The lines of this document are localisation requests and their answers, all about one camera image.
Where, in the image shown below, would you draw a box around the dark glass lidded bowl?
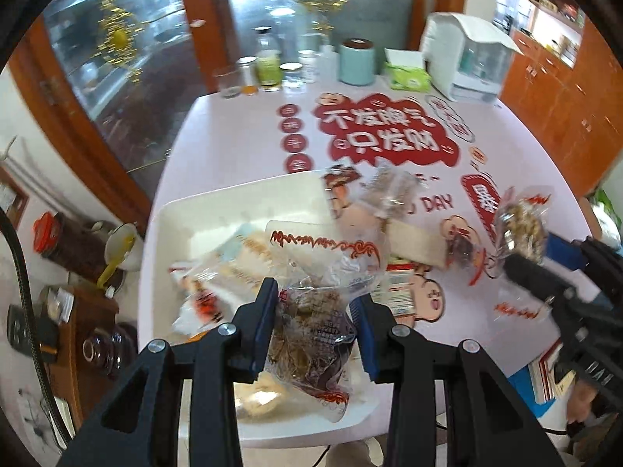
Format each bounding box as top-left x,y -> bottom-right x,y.
82,323 -> 137,375

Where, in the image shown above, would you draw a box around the black cable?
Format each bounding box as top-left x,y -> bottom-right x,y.
0,209 -> 62,448

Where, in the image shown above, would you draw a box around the glass door gold ornament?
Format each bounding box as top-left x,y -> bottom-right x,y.
10,0 -> 200,215
175,0 -> 468,93

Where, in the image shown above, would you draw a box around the white countertop appliance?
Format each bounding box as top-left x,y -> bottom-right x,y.
419,11 -> 524,104

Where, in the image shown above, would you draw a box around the glass bottle green label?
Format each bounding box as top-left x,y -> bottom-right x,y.
255,26 -> 284,92

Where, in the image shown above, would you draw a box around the white plastic tray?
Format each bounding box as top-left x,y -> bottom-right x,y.
146,170 -> 385,429

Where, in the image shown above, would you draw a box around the clear packet dark brittle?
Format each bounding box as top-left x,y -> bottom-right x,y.
265,221 -> 390,424

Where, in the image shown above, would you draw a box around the white pill bottle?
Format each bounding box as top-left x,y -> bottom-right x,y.
298,50 -> 319,83

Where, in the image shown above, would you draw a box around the dark wooden door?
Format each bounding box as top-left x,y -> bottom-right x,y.
491,0 -> 519,35

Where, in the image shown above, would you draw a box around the red-lidded dark jar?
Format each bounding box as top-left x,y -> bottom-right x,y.
33,211 -> 105,283

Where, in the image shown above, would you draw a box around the small glass jar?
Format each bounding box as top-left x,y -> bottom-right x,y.
281,62 -> 303,89

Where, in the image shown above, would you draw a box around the wooden display shelf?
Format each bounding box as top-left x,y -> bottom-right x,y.
516,0 -> 592,59

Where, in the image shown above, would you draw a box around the dark brown snack bar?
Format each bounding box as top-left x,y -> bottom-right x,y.
324,165 -> 363,193

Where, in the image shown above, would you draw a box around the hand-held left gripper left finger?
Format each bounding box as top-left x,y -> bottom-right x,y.
56,277 -> 280,467

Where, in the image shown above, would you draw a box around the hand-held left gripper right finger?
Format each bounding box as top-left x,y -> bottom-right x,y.
348,294 -> 568,467

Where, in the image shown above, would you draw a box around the clear drinking glass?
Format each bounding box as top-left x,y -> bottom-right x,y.
213,65 -> 240,99

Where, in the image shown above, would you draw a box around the clear packet yellow pastry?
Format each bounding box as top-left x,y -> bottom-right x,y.
234,372 -> 288,424

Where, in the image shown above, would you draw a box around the green tissue box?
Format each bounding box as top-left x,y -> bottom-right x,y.
382,47 -> 431,91

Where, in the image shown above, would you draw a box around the small jar orange contents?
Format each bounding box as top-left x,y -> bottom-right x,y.
237,56 -> 259,97

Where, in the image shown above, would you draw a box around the white cup yellow spoon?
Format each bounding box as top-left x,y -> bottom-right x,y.
96,223 -> 139,290

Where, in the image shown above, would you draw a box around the teal canister brown lid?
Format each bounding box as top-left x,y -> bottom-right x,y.
338,38 -> 377,86

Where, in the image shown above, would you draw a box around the white plastic bag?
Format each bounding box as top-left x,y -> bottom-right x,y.
586,190 -> 623,254

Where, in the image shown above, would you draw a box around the white squeeze wash bottle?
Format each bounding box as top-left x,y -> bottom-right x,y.
319,34 -> 339,81

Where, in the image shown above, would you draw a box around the red white picture packet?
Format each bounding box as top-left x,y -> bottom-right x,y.
168,263 -> 234,336

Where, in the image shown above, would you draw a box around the clear packet nut cluster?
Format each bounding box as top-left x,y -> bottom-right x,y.
491,186 -> 556,278

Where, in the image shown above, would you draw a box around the pale cracker packet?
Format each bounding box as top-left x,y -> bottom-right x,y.
209,224 -> 278,302

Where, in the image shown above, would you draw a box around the orange white oat packet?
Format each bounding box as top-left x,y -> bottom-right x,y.
185,326 -> 217,346

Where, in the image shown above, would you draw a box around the white red-trimmed snack packet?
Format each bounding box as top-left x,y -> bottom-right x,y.
384,263 -> 424,322

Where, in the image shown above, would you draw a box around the wooden side table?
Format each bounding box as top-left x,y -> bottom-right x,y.
41,284 -> 139,429

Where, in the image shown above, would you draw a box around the clear packet dark dried fruit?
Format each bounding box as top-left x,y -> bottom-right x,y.
445,231 -> 487,266

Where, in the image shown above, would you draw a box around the brown kraft paper packet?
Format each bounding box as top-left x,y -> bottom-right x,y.
384,216 -> 451,269

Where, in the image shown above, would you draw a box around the wooden cabinet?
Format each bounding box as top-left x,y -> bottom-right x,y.
501,19 -> 623,195

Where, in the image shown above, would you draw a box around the wooden picture frame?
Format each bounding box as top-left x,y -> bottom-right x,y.
0,165 -> 30,229

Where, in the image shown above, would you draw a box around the clear plastic food box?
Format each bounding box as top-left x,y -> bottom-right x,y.
41,284 -> 74,324

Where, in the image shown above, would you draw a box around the black pouch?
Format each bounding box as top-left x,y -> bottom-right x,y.
7,304 -> 59,365

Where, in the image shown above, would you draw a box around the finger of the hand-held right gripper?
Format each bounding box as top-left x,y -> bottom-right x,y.
547,233 -> 590,266
503,252 -> 572,302

